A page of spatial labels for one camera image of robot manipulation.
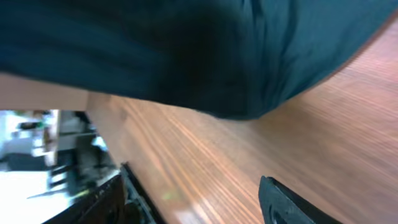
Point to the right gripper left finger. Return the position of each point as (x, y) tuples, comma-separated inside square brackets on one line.
[(104, 205)]

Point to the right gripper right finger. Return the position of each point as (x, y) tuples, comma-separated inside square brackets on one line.
[(280, 205)]

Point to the dark green t-shirt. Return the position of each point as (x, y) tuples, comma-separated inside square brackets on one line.
[(235, 59)]

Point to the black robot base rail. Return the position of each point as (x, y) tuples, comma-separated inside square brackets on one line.
[(140, 206)]

